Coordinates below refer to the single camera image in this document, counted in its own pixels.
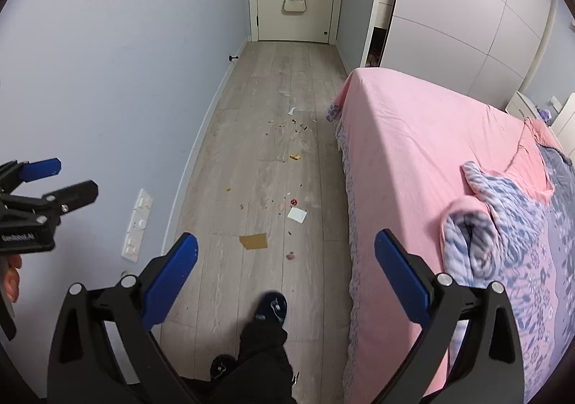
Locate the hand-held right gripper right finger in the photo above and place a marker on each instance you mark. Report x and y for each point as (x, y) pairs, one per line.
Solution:
(402, 278)

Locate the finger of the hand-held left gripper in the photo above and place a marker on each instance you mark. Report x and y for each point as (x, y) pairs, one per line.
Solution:
(74, 195)
(40, 169)

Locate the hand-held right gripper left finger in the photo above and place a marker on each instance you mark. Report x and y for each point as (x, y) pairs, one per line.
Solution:
(173, 280)

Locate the person's left hand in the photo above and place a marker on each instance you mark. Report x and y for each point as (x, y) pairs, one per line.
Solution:
(13, 282)

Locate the brown cardboard piece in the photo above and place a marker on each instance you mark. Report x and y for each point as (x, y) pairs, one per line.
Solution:
(254, 242)

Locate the dark blue printed slipper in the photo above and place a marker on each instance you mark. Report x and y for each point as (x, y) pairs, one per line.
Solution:
(272, 305)
(222, 367)

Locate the floral purple blanket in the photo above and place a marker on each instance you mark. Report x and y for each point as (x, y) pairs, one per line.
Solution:
(516, 242)

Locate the person's black trouser leg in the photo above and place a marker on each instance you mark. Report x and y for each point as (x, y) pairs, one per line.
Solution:
(260, 363)

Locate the white paper piece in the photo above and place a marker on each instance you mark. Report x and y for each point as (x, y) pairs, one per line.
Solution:
(297, 214)

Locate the bed with pink sheet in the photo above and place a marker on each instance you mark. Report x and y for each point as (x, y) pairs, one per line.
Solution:
(404, 152)

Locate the scattered dark crumbs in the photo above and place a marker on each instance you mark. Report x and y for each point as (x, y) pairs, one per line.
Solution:
(292, 126)

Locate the white nightstand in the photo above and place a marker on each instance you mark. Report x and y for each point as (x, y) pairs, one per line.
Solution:
(521, 106)

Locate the small purple item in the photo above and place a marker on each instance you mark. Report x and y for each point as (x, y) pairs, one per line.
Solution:
(544, 115)

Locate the white padded headboard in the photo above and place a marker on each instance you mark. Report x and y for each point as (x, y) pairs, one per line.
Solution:
(566, 121)

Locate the white sliding wardrobe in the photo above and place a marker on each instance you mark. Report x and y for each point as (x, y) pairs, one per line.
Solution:
(458, 17)

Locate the white double wall socket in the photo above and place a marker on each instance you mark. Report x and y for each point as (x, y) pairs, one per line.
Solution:
(140, 215)

